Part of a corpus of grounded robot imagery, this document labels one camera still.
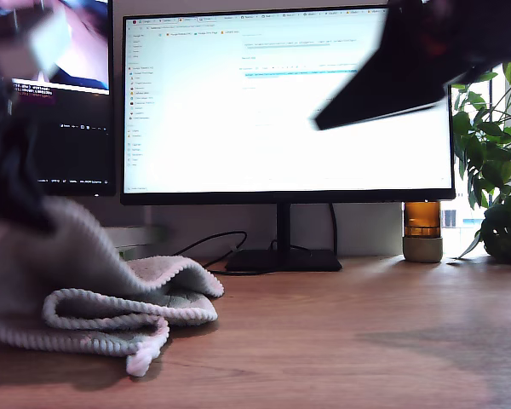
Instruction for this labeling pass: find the white and mint tea towel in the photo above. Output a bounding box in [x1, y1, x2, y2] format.
[0, 198, 225, 378]

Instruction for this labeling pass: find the black monitor with dark screen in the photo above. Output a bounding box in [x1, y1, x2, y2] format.
[0, 0, 117, 198]

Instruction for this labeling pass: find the long white box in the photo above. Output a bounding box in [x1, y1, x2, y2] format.
[104, 225, 168, 249]

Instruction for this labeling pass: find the green and white box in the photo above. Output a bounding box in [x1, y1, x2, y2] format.
[117, 245, 152, 261]

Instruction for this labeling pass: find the green leafy potted plant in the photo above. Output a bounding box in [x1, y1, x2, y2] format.
[451, 59, 511, 265]

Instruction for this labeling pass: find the amber glass jar grey base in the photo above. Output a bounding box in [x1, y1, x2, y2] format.
[402, 201, 445, 263]

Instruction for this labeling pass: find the large black monitor on stand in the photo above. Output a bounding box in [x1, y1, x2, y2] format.
[120, 3, 456, 273]

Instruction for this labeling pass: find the black monitor power cable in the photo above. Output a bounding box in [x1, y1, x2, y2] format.
[329, 203, 340, 252]

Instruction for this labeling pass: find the black usb cable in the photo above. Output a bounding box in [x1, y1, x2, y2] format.
[174, 230, 249, 274]

